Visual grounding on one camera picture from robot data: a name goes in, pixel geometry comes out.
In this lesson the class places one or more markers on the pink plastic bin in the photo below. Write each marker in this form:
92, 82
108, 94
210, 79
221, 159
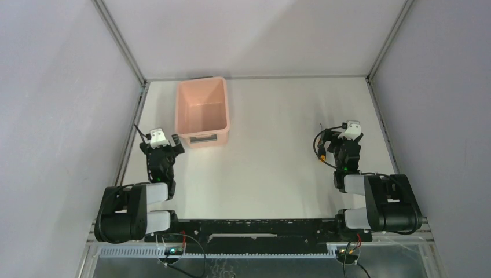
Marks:
202, 112

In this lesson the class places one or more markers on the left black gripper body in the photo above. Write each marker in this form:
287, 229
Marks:
161, 150

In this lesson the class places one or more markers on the yellow black screwdriver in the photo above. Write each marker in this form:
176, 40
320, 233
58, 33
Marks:
321, 145

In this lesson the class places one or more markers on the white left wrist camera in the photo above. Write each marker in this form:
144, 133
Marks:
158, 138

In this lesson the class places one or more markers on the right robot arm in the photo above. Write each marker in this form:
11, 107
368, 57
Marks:
390, 204

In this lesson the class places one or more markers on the black mounting rail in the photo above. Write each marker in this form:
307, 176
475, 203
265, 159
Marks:
258, 237

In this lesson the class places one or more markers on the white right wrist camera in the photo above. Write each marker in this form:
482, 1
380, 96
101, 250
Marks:
352, 130

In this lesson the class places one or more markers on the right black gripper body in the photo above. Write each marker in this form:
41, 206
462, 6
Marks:
336, 146

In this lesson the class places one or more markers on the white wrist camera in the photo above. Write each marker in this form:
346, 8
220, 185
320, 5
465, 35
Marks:
352, 130
158, 138

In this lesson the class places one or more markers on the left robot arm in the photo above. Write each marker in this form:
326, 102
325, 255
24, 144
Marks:
123, 214

